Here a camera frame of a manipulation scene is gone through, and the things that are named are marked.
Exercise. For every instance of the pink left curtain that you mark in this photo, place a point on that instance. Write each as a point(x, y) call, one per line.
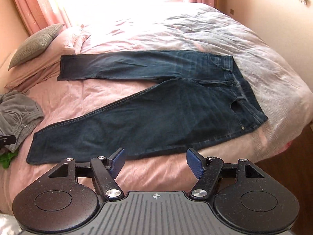
point(39, 14)

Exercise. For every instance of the dark blue denim jeans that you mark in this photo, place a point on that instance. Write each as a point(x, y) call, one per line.
point(199, 100)

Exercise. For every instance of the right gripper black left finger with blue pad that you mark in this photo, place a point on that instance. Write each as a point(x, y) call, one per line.
point(103, 171)

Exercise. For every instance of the pink pillow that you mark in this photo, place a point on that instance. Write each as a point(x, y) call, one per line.
point(47, 65)

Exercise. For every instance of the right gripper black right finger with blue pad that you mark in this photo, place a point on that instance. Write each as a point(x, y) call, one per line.
point(209, 172)

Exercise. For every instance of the grey checked cushion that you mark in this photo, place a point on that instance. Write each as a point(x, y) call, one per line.
point(35, 45)

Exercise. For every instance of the green object beside bed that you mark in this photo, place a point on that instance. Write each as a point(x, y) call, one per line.
point(7, 157)

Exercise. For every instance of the grey sweatpants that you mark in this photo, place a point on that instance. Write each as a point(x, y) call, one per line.
point(20, 115)

